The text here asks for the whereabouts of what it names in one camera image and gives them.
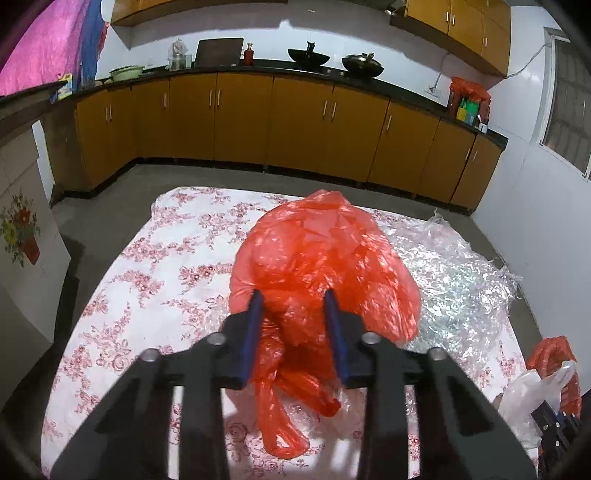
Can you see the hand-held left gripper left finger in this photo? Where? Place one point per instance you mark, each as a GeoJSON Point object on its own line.
{"type": "Point", "coordinates": [251, 334]}

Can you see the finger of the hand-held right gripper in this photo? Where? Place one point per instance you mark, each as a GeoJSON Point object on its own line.
{"type": "Point", "coordinates": [554, 438]}

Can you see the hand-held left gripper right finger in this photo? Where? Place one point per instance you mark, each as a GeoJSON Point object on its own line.
{"type": "Point", "coordinates": [334, 334]}

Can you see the white plastic bag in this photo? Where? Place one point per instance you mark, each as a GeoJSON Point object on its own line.
{"type": "Point", "coordinates": [521, 397]}

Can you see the bin with red liner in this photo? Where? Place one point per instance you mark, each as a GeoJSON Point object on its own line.
{"type": "Point", "coordinates": [549, 355]}

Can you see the red plastic bag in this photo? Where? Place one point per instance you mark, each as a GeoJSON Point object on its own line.
{"type": "Point", "coordinates": [314, 249]}

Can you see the clear bubble wrap sheet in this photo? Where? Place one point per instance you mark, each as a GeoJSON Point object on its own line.
{"type": "Point", "coordinates": [452, 286]}

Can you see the floral tablecloth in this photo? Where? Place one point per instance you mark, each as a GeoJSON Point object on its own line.
{"type": "Point", "coordinates": [152, 286]}

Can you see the orange lower kitchen cabinets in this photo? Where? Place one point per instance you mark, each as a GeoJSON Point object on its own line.
{"type": "Point", "coordinates": [295, 124]}

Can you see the orange kitchen cabinets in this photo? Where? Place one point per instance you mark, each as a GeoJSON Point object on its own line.
{"type": "Point", "coordinates": [295, 124]}
{"type": "Point", "coordinates": [466, 23]}

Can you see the white cabinet with flower sticker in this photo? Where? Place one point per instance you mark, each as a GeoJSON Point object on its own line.
{"type": "Point", "coordinates": [27, 277]}

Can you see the black wok with lid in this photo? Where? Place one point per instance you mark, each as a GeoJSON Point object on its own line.
{"type": "Point", "coordinates": [362, 65]}

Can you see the red bag with packets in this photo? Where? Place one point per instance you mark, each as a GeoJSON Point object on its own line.
{"type": "Point", "coordinates": [468, 94]}

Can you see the black bowl with kettle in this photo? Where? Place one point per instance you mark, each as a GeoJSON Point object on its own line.
{"type": "Point", "coordinates": [308, 57]}

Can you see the red bottle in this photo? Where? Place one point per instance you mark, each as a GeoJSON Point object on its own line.
{"type": "Point", "coordinates": [249, 56]}

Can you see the dark wooden cutting board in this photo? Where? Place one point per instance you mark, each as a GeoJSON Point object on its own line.
{"type": "Point", "coordinates": [219, 51]}

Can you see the clear bag with jar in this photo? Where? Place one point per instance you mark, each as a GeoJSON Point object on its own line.
{"type": "Point", "coordinates": [179, 55]}

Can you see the green basin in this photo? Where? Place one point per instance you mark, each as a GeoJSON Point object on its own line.
{"type": "Point", "coordinates": [125, 74]}

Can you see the colourful small packet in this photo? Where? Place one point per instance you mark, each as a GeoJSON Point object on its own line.
{"type": "Point", "coordinates": [65, 86]}

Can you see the barred window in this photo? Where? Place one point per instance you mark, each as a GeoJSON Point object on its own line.
{"type": "Point", "coordinates": [570, 110]}

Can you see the grey range hood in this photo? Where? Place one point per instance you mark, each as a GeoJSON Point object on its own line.
{"type": "Point", "coordinates": [395, 4]}

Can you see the orange upper kitchen cabinets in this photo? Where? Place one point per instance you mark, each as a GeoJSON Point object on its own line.
{"type": "Point", "coordinates": [466, 23]}

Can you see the pink and blue blanket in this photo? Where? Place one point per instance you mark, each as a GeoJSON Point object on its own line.
{"type": "Point", "coordinates": [41, 41]}

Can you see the white wall socket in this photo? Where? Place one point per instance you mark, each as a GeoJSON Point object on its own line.
{"type": "Point", "coordinates": [432, 90]}

